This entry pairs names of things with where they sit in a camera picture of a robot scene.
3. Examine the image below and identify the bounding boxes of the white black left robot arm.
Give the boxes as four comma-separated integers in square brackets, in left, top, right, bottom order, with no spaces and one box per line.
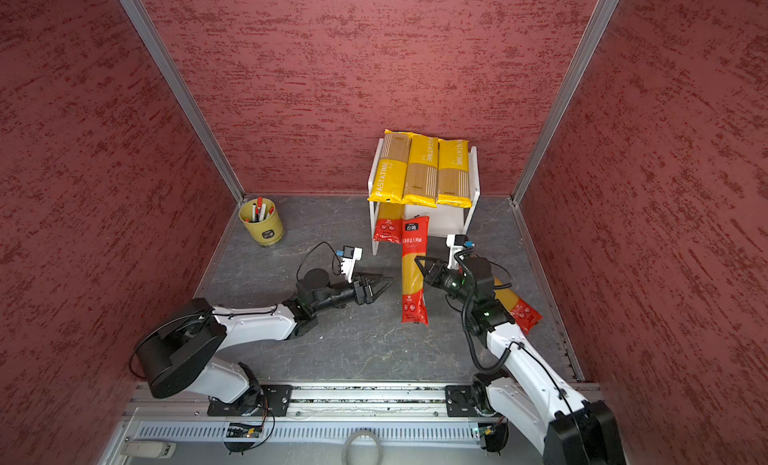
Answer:
[130,268,393,417]

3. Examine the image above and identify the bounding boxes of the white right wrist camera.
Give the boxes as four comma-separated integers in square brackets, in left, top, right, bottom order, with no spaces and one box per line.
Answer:
[446,234,475,270]

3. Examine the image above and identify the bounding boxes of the red pasta bag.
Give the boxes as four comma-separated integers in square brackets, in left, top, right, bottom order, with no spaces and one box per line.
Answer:
[401,216,429,325]
[494,278,542,334]
[373,202,404,244]

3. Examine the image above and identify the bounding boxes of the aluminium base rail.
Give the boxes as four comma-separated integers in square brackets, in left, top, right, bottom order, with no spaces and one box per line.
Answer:
[119,380,601,448]

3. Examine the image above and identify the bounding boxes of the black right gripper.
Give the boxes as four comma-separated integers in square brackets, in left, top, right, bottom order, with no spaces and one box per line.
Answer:
[414,255,476,307]

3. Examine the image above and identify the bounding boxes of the yellow chopstick holder cup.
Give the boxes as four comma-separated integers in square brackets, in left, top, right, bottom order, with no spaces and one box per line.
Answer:
[238,198,285,246]

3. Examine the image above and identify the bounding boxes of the white two-tier shelf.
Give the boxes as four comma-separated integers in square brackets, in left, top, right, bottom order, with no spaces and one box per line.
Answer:
[367,138,481,256]

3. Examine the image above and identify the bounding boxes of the yellow pasta bag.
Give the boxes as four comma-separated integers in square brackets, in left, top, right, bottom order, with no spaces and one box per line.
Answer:
[368,130,412,204]
[402,133,438,208]
[437,139,472,209]

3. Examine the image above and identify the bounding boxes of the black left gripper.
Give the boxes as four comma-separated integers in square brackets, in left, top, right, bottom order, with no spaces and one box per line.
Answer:
[312,269,394,314]

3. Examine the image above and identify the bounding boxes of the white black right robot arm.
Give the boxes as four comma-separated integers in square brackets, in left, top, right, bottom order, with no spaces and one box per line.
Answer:
[415,249,627,464]

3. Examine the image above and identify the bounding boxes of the white remote box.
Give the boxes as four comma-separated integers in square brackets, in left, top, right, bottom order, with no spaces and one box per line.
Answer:
[120,441,177,459]

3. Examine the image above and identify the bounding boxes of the tall red marker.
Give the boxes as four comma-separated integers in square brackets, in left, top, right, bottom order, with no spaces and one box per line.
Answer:
[254,196,263,221]

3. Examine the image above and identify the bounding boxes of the white cable loop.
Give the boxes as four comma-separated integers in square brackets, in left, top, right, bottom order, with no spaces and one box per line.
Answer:
[341,428,384,465]

